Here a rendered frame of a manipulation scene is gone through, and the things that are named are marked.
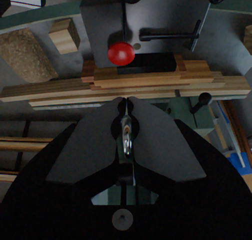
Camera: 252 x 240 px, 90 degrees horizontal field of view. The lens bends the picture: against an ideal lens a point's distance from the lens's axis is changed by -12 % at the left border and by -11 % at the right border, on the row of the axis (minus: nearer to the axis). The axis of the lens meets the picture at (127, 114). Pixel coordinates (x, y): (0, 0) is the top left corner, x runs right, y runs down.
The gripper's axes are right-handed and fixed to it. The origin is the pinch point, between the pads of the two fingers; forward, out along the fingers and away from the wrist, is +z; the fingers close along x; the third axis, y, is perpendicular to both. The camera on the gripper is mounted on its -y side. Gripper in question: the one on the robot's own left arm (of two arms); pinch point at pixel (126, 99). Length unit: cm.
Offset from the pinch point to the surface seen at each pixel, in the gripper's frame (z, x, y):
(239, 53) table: 21.6, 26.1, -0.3
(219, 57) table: 22.2, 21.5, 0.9
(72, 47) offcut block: 15.7, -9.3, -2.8
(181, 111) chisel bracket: 10.9, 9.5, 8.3
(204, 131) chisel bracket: 8.2, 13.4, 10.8
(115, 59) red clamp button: 5.6, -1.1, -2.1
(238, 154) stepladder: 47, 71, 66
